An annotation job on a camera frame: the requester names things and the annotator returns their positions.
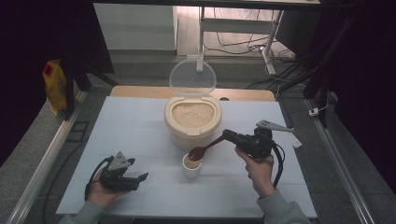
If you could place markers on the white table mat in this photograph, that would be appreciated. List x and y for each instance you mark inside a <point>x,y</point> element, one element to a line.
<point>140,124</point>

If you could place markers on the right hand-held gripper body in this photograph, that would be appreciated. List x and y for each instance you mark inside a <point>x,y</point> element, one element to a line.
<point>255,144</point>

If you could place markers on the person's right hand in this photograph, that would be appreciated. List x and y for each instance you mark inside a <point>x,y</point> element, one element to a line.
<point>261,174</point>

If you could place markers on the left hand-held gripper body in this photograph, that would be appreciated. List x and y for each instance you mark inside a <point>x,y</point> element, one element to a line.
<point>116,182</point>

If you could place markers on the black stand legs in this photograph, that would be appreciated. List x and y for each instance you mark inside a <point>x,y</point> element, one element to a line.
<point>73,77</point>

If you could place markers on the white cup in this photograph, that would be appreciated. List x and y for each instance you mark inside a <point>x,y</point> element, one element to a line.
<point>191,170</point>

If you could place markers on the white cabinet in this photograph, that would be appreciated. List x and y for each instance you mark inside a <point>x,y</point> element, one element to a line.
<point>134,28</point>

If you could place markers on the white desk frame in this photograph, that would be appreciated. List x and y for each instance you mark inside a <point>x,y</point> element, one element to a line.
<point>236,25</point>

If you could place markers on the white connector box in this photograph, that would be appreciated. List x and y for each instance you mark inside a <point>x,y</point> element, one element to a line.
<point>313,112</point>

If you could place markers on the brown wooden spoon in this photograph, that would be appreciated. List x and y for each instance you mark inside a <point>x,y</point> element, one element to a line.
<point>197,153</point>

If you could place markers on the black curtain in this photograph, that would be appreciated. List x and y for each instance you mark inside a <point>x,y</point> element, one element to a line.
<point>364,62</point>
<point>28,46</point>

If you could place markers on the uncooked rice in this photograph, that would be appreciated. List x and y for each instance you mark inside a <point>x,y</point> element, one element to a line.
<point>193,114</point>

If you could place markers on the aluminium rail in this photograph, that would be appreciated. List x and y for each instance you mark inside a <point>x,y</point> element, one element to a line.
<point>43,165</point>
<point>339,168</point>

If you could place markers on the cream rice container with lid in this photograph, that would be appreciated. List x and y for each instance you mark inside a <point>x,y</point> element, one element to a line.
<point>193,132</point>

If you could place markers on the wooden table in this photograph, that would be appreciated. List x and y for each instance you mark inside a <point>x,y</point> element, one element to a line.
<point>140,91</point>

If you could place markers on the white tag strip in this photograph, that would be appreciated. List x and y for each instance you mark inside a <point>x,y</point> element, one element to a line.
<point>296,140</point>

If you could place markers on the person's left hand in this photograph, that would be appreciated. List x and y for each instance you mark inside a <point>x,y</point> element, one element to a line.
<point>99,194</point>

